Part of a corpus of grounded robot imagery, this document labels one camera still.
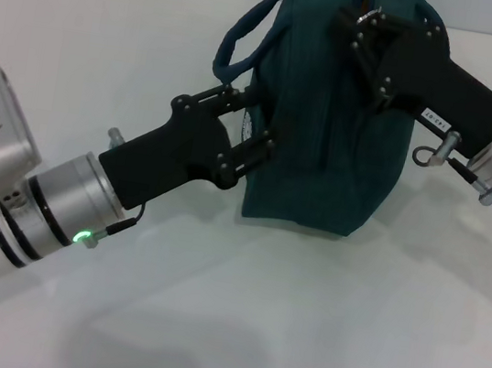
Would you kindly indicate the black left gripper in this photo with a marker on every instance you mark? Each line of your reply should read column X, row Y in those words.
column 171, row 154

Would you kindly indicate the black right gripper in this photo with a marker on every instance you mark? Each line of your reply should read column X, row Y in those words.
column 445, row 89

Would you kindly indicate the dark teal insulated lunch bag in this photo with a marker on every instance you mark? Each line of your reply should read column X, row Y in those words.
column 318, row 134

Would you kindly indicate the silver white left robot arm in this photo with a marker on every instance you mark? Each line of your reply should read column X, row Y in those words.
column 36, row 226

